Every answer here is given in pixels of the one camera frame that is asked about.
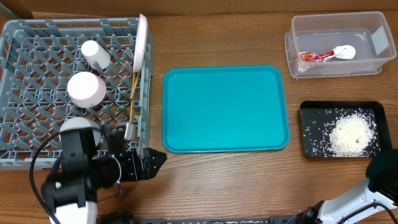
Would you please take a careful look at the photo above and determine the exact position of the grey metal bowl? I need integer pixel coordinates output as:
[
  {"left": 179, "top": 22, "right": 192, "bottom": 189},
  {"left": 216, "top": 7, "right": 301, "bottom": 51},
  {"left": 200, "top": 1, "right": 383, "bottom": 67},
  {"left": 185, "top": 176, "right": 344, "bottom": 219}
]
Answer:
[{"left": 59, "top": 117, "right": 101, "bottom": 146}]

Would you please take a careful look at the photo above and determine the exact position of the small white bowl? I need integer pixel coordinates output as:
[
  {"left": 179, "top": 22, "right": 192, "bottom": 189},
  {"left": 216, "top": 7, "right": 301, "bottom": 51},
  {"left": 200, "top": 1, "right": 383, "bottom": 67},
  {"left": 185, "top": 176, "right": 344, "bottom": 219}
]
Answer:
[{"left": 67, "top": 72, "right": 106, "bottom": 108}]

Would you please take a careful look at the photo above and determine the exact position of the large white dinner plate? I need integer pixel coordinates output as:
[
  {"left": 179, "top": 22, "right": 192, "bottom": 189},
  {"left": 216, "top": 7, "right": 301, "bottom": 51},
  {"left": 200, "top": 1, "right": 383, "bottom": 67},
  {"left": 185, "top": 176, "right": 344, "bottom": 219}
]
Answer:
[{"left": 132, "top": 14, "right": 148, "bottom": 73}]

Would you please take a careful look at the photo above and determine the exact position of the white cup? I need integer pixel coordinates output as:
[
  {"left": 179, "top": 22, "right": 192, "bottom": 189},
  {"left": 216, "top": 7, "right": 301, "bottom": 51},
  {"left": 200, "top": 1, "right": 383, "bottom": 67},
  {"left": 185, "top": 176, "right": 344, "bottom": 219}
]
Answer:
[{"left": 81, "top": 40, "right": 111, "bottom": 70}]

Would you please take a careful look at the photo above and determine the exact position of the red snack wrapper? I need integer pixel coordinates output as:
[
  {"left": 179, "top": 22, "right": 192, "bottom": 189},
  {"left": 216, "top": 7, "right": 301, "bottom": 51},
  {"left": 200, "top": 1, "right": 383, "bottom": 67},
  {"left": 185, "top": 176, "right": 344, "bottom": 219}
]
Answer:
[{"left": 297, "top": 50, "right": 335, "bottom": 72}]

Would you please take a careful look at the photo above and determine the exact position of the white tissue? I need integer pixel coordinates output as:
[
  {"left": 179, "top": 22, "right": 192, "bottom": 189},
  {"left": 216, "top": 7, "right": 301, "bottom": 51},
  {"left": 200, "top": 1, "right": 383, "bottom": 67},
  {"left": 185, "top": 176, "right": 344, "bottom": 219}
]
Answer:
[{"left": 333, "top": 45, "right": 356, "bottom": 60}]

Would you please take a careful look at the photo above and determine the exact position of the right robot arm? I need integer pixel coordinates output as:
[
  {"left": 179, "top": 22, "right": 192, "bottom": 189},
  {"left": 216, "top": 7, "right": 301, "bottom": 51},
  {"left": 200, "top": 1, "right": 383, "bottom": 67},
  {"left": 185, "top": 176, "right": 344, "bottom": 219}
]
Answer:
[{"left": 288, "top": 149, "right": 397, "bottom": 224}]

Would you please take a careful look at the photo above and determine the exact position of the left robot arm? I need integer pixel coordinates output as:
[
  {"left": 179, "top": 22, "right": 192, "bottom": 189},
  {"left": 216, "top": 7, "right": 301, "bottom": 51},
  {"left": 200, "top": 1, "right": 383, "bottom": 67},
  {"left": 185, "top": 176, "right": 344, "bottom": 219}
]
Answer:
[{"left": 41, "top": 126, "right": 167, "bottom": 223}]

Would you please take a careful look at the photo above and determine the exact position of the teal serving tray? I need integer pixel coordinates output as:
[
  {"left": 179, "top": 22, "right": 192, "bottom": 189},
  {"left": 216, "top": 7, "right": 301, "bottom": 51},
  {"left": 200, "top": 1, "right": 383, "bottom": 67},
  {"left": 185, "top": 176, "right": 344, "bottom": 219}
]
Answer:
[{"left": 162, "top": 65, "right": 290, "bottom": 153}]

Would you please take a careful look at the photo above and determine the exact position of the grey plastic dish rack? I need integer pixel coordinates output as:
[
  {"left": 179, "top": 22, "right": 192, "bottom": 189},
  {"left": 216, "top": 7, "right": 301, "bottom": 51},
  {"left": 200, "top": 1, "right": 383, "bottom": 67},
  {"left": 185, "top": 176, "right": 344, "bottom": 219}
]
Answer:
[{"left": 1, "top": 18, "right": 155, "bottom": 170}]

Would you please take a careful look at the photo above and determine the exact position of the black plastic tray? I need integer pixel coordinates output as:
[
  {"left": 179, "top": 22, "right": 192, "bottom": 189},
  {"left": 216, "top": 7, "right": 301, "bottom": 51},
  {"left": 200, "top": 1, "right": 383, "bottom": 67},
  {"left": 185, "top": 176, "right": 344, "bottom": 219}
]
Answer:
[{"left": 298, "top": 101, "right": 392, "bottom": 159}]

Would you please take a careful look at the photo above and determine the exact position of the pile of rice grains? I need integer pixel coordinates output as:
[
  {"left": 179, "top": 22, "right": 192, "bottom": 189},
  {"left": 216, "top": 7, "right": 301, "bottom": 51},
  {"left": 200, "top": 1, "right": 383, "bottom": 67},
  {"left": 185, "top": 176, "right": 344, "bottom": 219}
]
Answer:
[{"left": 300, "top": 108, "right": 381, "bottom": 158}]

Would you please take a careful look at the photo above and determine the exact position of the clear plastic container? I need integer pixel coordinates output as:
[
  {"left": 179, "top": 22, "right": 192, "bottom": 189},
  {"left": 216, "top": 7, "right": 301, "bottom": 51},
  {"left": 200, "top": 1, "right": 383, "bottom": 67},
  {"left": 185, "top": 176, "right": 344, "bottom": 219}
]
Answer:
[{"left": 284, "top": 11, "right": 397, "bottom": 78}]

